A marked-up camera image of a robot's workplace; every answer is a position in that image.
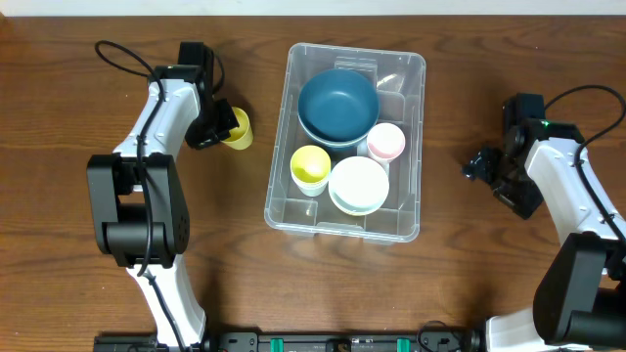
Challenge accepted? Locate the yellow cup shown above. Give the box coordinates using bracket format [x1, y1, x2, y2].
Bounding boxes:
[290, 145, 332, 184]
[222, 107, 253, 151]

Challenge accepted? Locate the pink cup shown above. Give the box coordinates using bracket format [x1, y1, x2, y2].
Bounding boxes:
[366, 122, 406, 163]

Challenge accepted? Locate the pale green cup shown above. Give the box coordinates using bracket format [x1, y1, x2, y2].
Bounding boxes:
[293, 179, 328, 198]

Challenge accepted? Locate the dark teal bowl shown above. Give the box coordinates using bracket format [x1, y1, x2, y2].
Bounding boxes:
[297, 68, 380, 150]

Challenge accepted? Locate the white small bowl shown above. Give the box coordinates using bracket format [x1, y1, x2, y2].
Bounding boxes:
[328, 156, 390, 206]

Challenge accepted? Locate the light blue-grey small bowl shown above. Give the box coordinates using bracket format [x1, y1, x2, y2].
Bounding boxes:
[331, 198, 382, 216]

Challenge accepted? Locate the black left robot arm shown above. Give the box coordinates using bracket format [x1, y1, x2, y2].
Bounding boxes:
[86, 42, 239, 351]

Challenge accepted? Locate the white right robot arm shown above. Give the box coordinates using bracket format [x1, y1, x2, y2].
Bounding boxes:
[462, 93, 625, 351]

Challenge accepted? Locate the clear plastic storage bin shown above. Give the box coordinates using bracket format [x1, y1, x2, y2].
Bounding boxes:
[264, 43, 426, 243]

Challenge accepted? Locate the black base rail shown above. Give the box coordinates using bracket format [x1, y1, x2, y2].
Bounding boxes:
[92, 327, 490, 352]

